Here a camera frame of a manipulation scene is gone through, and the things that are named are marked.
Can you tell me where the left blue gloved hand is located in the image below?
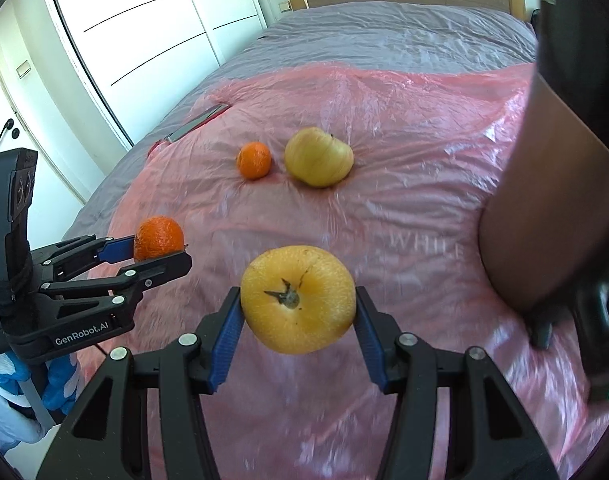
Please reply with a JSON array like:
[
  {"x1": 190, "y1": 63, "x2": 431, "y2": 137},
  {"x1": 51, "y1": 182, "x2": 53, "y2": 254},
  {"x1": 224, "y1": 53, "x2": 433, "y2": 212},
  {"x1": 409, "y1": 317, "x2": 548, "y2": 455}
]
[{"x1": 0, "y1": 351, "x2": 84, "y2": 415}]

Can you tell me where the pink plastic sheet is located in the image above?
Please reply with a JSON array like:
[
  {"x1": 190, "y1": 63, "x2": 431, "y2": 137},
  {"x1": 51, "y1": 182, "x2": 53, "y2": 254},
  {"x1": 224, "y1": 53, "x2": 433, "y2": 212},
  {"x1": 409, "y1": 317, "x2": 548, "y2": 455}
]
[{"x1": 106, "y1": 63, "x2": 609, "y2": 479}]

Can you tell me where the white door with handle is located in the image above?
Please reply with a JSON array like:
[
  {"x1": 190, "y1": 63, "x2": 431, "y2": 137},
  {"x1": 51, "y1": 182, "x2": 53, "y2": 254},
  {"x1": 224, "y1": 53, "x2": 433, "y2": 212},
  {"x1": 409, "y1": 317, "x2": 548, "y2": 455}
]
[{"x1": 0, "y1": 22, "x2": 105, "y2": 247}]

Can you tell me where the black steel electric kettle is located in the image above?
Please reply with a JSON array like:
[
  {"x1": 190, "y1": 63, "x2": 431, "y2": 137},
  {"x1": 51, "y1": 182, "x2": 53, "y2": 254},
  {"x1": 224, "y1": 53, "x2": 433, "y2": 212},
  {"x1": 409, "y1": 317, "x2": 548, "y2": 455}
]
[{"x1": 478, "y1": 0, "x2": 609, "y2": 402}]

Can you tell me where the large green yellow apple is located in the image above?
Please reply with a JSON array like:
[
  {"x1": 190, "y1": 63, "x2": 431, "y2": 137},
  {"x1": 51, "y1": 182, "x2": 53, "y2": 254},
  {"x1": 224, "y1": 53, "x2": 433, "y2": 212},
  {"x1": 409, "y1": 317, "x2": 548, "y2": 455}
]
[{"x1": 284, "y1": 127, "x2": 355, "y2": 188}]

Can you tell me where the small yellow apple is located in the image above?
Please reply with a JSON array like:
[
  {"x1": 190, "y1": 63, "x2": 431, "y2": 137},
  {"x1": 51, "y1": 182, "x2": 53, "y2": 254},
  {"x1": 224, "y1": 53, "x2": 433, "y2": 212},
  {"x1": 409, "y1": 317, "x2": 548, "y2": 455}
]
[{"x1": 240, "y1": 245, "x2": 357, "y2": 354}]

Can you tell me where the orange mandarin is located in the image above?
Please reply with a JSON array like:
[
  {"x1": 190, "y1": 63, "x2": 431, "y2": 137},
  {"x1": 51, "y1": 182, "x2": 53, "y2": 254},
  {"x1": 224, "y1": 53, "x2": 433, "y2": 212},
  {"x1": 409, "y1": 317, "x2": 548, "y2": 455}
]
[
  {"x1": 236, "y1": 142, "x2": 272, "y2": 180},
  {"x1": 133, "y1": 216, "x2": 185, "y2": 262}
]

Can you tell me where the grey bed cover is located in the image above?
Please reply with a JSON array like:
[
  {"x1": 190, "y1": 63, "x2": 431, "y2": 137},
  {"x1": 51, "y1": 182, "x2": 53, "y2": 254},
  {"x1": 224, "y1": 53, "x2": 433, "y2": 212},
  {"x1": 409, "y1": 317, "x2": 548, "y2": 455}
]
[{"x1": 65, "y1": 1, "x2": 538, "y2": 238}]

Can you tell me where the white wardrobe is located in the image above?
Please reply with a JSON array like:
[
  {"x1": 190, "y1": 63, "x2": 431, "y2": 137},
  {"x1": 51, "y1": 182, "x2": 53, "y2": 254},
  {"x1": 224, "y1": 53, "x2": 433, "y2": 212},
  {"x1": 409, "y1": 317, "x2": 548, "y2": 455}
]
[{"x1": 56, "y1": 0, "x2": 265, "y2": 144}]

